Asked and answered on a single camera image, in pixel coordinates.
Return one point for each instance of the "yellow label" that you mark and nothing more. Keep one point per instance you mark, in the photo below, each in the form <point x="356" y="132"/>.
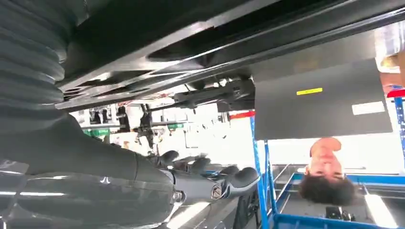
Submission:
<point x="309" y="91"/>

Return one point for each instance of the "black humanoid robot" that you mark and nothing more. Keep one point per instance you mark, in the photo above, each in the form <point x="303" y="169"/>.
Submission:
<point x="123" y="120"/>
<point x="146" y="124"/>

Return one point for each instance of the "small black device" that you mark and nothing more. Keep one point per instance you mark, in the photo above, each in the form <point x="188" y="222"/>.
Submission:
<point x="337" y="214"/>

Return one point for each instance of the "person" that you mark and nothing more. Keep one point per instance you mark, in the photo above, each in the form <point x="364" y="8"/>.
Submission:
<point x="326" y="170"/>

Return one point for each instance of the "grey flat panel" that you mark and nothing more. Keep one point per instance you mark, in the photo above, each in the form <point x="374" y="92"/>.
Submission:
<point x="316" y="121"/>

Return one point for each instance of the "blue plastic bin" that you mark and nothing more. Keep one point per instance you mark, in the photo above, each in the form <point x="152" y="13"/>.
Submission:
<point x="316" y="222"/>

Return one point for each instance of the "blue metal rack frame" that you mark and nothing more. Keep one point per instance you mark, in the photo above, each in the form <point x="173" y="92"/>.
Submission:
<point x="261" y="177"/>

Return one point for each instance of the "ribbed grey right arm sleeve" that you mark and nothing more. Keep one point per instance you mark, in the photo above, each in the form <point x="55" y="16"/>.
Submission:
<point x="30" y="63"/>

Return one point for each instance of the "white label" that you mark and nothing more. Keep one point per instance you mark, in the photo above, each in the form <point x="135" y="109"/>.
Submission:
<point x="368" y="108"/>

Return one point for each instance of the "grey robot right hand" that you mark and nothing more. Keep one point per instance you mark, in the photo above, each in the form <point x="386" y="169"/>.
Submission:
<point x="95" y="183"/>

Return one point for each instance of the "dark metal bench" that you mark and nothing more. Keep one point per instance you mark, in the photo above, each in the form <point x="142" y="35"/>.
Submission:
<point x="152" y="34"/>

